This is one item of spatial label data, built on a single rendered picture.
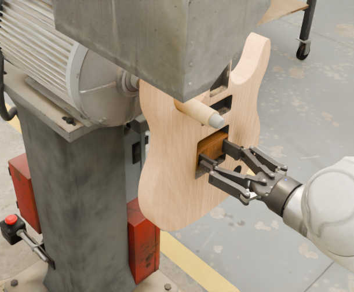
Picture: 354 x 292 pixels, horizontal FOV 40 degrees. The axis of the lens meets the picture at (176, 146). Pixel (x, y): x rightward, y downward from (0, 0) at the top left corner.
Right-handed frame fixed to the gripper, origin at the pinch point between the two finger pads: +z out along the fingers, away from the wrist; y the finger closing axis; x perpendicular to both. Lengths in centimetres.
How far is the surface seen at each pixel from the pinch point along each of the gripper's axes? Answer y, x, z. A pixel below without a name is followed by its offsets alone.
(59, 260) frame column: -16, -59, 43
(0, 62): -21, 8, 49
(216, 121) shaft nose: -9.6, 15.6, -7.1
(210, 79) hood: -19.5, 29.7, -12.9
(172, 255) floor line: 44, -107, 49
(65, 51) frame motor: -19.8, 20.8, 22.5
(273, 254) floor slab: 78, -107, 18
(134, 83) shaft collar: -10.9, 15.1, 12.8
